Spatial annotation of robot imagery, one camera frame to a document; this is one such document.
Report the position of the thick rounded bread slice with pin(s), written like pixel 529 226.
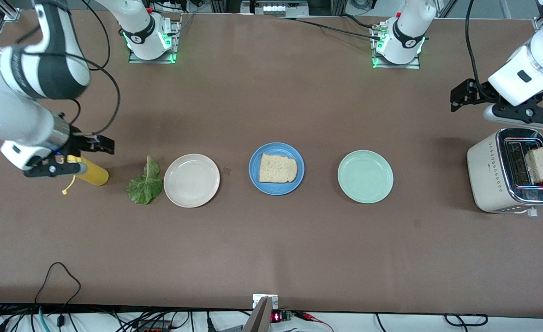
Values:
pixel 541 163

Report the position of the beige round plate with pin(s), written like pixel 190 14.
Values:
pixel 191 180

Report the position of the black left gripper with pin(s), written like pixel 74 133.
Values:
pixel 475 91

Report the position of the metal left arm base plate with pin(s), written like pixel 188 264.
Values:
pixel 396 66

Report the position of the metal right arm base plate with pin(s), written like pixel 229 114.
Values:
pixel 151 61

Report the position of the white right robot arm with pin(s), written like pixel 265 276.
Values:
pixel 3 115

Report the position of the square bread slice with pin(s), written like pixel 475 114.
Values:
pixel 278 168

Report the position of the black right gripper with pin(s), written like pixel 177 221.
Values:
pixel 81 141

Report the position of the white power strip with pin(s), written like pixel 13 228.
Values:
pixel 276 8

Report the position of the small white bracket box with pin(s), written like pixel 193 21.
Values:
pixel 259 299

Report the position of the yellow squeeze sauce bottle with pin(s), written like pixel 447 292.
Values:
pixel 96 175

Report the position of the beige chrome toaster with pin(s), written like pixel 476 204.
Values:
pixel 483 175

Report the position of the circuit board red display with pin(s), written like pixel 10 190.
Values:
pixel 280 317

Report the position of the blue round plate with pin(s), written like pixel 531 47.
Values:
pixel 253 180

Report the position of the green lettuce leaf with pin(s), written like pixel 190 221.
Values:
pixel 144 189

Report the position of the pale green round plate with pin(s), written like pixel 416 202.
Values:
pixel 365 176

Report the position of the grey metal bar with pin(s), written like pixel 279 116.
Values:
pixel 259 320

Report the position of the aluminium frame profile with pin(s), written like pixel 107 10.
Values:
pixel 536 23
pixel 12 15

